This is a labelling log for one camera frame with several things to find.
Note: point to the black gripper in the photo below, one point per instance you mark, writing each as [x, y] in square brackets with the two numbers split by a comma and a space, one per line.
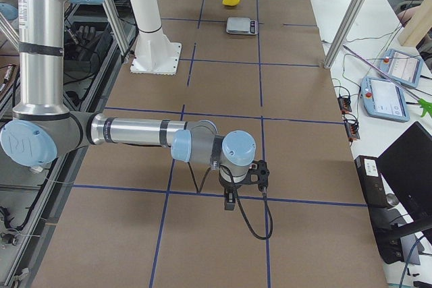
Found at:
[229, 185]

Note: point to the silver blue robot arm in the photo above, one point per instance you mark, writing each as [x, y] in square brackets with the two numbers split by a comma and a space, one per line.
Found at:
[43, 128]

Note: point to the orange black connector module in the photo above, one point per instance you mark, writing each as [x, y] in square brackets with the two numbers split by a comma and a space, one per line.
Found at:
[344, 103]

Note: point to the silver kitchen scale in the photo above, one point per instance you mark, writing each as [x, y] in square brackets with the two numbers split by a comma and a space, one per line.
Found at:
[242, 26]

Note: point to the black monitor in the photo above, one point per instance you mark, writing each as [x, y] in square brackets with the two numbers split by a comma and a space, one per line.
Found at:
[406, 167]

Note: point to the blue teach pendant near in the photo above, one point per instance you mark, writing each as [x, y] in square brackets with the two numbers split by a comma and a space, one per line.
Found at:
[383, 99]

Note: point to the blue teach pendant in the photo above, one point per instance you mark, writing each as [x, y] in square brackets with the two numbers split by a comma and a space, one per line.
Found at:
[403, 67]
[383, 99]

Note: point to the blue teach pendant far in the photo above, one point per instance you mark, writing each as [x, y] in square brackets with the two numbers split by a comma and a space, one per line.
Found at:
[403, 67]

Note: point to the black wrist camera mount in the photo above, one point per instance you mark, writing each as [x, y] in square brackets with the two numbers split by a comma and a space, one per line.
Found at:
[258, 174]

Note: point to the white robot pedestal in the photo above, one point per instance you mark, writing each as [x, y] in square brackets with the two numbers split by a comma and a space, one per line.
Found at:
[154, 52]

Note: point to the aluminium frame post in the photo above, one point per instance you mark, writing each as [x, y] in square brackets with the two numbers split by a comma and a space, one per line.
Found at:
[342, 32]

